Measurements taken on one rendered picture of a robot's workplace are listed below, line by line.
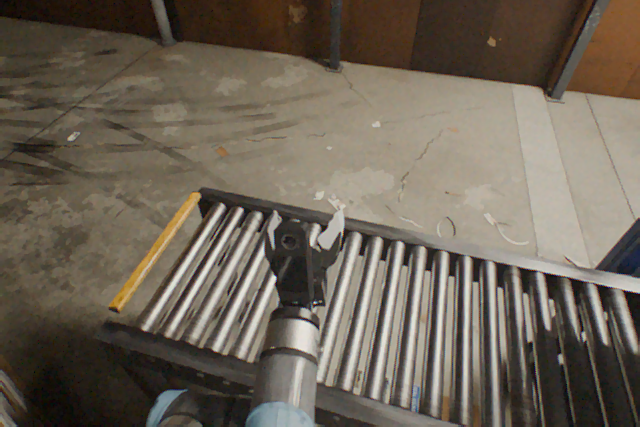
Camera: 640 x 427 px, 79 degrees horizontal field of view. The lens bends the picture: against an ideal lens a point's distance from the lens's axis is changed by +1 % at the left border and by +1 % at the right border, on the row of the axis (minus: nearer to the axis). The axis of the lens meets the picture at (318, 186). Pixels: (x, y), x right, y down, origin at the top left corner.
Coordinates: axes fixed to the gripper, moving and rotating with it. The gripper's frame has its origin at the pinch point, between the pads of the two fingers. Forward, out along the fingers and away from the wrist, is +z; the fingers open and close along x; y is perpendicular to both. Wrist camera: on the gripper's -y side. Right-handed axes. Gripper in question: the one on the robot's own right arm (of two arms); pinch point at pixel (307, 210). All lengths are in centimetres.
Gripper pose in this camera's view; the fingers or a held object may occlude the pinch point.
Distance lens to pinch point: 66.2
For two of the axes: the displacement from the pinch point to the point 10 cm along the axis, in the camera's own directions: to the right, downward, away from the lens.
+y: 1.1, 7.3, 6.8
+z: 0.8, -6.9, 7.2
